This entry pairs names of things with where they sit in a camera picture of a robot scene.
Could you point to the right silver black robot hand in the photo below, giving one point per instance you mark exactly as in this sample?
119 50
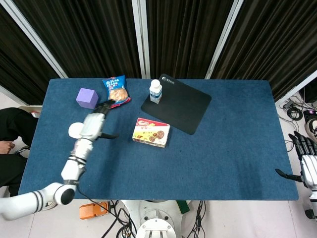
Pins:
308 166

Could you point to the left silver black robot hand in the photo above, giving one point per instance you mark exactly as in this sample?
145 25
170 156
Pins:
92 126

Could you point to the red white biscuit box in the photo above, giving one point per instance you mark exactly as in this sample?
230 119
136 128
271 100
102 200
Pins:
151 132

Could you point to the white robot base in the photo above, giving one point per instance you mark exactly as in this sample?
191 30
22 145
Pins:
156 220

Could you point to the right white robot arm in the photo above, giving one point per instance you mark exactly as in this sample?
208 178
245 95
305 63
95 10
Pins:
312 205

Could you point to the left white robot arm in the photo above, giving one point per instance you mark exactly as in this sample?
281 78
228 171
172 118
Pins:
71 168

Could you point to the orange device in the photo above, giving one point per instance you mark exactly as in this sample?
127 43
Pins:
92 210

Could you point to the white paper cup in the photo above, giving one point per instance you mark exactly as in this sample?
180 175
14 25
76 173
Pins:
74 130

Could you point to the purple foam cube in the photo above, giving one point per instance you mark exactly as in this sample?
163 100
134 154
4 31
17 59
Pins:
86 98

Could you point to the black white sneaker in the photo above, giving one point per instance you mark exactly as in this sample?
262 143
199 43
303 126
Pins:
311 127

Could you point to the blue snack bag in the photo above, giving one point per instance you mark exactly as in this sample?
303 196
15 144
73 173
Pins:
117 89

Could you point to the white chair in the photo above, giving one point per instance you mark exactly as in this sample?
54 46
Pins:
32 111

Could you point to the grey power adapter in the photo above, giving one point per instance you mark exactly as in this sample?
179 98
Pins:
288 104

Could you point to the white milk bottle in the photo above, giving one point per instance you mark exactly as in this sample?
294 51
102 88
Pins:
155 93

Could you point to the person in black clothes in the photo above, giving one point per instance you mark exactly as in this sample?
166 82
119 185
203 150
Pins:
12 129

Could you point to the black pleated curtain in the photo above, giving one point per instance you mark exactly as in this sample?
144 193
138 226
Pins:
86 37
185 37
19 69
272 42

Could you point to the black mouse pad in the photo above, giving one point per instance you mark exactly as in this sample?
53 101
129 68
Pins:
180 106

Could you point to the blue table cloth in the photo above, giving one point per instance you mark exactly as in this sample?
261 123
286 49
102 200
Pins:
210 161

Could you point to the green block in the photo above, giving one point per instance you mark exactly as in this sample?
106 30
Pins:
183 207

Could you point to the white frame post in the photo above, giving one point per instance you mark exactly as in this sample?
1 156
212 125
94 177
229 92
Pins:
223 39
141 37
34 37
294 88

